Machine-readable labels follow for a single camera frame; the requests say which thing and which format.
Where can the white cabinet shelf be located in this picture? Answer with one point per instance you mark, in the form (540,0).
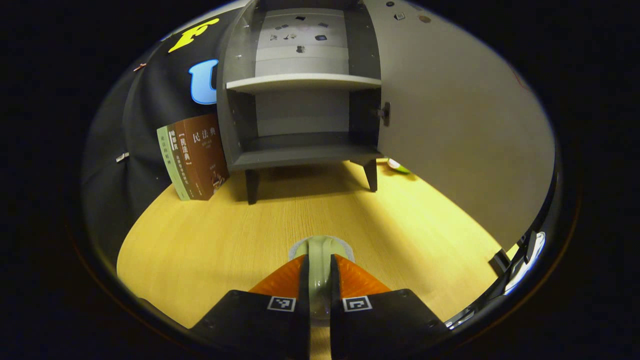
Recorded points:
(300,82)

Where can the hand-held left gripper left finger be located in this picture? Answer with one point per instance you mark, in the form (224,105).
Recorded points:
(304,285)

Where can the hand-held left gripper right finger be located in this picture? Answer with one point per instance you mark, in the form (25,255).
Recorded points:
(336,285)

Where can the black backdrop cloth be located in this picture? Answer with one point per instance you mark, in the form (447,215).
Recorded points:
(140,110)

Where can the beige cabinet door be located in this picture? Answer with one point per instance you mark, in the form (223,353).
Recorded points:
(450,125)

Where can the pink clip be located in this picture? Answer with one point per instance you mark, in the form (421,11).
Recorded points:
(140,66)

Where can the green book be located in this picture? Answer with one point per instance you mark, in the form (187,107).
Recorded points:
(172,165)

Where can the white clip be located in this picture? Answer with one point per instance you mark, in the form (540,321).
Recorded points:
(122,157)

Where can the green plush toy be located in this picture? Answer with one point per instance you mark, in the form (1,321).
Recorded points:
(397,166)

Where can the grey cabinet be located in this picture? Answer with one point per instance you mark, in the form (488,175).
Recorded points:
(300,152)

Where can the round grey coaster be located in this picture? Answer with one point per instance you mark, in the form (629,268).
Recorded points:
(297,249)

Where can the pale green bottle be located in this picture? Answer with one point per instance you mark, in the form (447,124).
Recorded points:
(320,270)

